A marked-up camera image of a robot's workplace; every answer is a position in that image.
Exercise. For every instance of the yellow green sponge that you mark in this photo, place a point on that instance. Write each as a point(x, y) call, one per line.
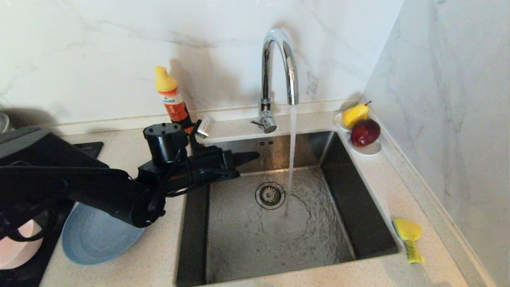
point(408, 230)

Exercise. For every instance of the black induction cooktop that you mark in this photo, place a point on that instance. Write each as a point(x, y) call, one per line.
point(89, 147)

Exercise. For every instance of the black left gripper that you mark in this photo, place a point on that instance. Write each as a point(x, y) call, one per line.
point(211, 165)

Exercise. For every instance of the blue round plate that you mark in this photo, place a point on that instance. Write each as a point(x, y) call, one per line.
point(95, 243)

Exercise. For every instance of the pink bowl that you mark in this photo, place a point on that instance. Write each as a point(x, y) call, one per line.
point(20, 247)

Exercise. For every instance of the orange dish soap bottle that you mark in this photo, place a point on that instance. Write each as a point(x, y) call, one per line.
point(169, 95)

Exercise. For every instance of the white fruit dish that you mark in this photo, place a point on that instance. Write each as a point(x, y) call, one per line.
point(368, 150)

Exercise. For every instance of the metal sink drain strainer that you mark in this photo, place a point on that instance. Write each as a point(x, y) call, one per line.
point(269, 195)

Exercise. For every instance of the running water stream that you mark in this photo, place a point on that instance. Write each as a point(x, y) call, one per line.
point(292, 139)

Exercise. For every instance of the steel cooking pot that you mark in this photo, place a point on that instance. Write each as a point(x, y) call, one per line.
point(3, 123)

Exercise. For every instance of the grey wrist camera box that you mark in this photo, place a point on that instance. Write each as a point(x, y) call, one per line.
point(205, 126)

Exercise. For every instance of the yellow pear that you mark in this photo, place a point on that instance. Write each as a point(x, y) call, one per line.
point(354, 114)

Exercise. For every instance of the red apple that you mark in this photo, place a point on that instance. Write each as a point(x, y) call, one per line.
point(364, 132)

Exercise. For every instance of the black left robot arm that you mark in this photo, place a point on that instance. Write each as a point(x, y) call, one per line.
point(79, 179)

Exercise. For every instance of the stainless steel sink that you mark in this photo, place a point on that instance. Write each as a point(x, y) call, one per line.
point(279, 247)

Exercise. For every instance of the chrome faucet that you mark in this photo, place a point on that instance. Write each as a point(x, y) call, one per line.
point(265, 71)

